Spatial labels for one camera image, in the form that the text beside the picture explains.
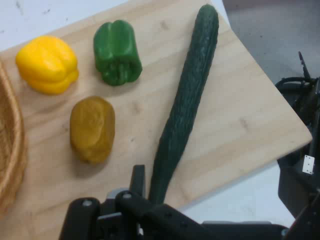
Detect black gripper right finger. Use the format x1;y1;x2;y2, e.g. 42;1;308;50
117;191;288;240

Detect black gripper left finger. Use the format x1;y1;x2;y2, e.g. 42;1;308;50
59;164;146;240

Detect long dark green cucumber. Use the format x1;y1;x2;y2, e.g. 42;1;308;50
149;4;220;205

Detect brown bread bun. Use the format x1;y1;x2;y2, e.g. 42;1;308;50
69;95;116;165

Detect wooden cutting board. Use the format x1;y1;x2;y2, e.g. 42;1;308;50
0;0;313;240

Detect black plastic device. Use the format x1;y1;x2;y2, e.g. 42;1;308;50
274;51;320;240

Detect green bell pepper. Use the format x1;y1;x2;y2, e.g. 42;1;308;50
93;19;143;87

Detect woven wicker basket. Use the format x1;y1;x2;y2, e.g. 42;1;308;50
0;61;28;216

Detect yellow bell pepper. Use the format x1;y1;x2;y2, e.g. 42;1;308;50
15;35;80;95

